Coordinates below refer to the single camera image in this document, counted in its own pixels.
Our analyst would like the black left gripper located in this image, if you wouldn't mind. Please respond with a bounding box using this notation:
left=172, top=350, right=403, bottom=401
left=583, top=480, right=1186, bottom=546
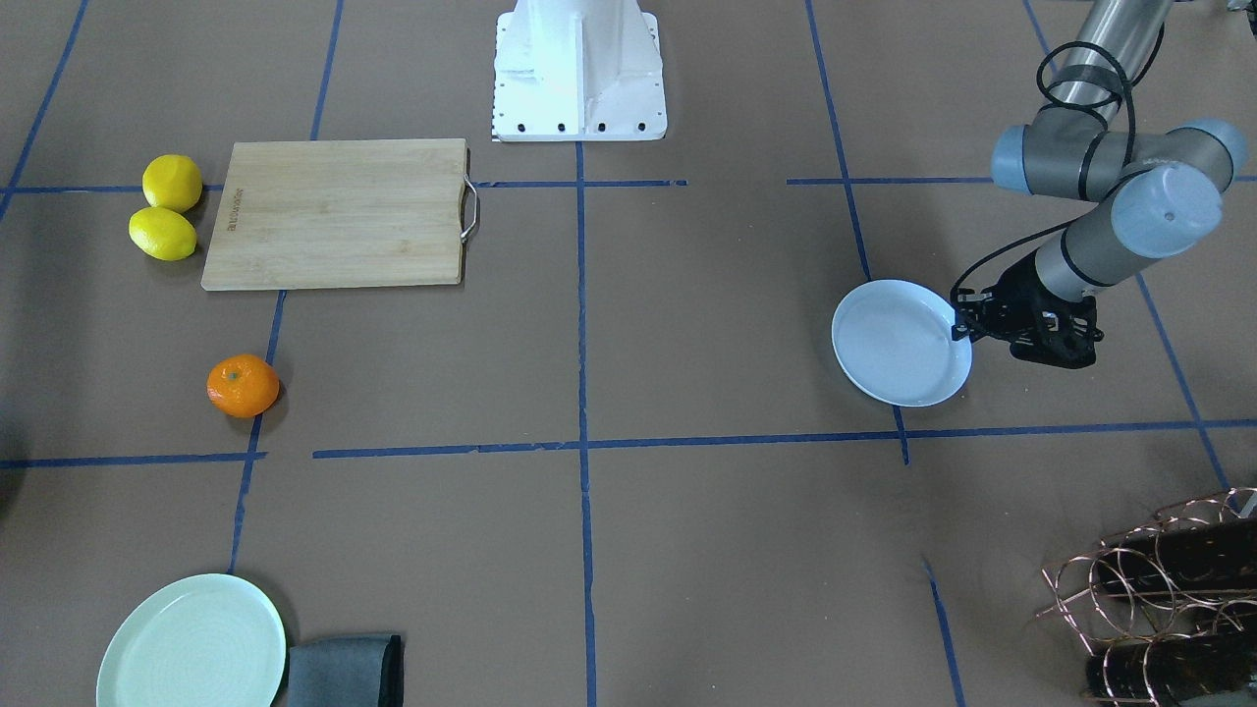
left=949, top=254, right=1104, bottom=369

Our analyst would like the light blue plate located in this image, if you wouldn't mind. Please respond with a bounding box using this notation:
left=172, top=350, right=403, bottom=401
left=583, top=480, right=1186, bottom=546
left=831, top=279, right=973, bottom=408

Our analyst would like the orange fruit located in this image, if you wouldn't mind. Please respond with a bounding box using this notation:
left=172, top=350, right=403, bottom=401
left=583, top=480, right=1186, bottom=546
left=205, top=354, right=282, bottom=419

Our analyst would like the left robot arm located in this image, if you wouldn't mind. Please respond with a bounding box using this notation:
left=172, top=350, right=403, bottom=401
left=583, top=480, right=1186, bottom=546
left=949, top=1, right=1249, bottom=369

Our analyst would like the light green plate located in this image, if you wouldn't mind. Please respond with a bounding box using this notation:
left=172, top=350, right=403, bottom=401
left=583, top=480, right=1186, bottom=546
left=96, top=572, right=288, bottom=706

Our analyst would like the dark wine bottle middle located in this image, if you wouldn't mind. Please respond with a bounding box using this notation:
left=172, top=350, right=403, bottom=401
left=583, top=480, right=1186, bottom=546
left=1094, top=518, right=1256, bottom=601

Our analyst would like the bamboo cutting board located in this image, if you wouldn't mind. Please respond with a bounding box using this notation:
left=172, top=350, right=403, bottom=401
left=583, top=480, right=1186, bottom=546
left=201, top=138, right=479, bottom=292

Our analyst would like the dark grey folded cloth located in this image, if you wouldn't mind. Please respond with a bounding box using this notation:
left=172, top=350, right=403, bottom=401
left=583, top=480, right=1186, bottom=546
left=287, top=632, right=405, bottom=706

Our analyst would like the yellow lemon far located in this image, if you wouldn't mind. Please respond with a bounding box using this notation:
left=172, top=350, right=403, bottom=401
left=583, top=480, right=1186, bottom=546
left=140, top=155, right=202, bottom=213

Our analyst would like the copper wire bottle rack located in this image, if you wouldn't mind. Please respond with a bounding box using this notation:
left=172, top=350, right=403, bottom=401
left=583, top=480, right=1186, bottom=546
left=1041, top=487, right=1256, bottom=706

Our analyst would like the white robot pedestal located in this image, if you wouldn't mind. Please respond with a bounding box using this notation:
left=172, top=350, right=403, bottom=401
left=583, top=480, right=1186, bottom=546
left=491, top=1, right=669, bottom=142

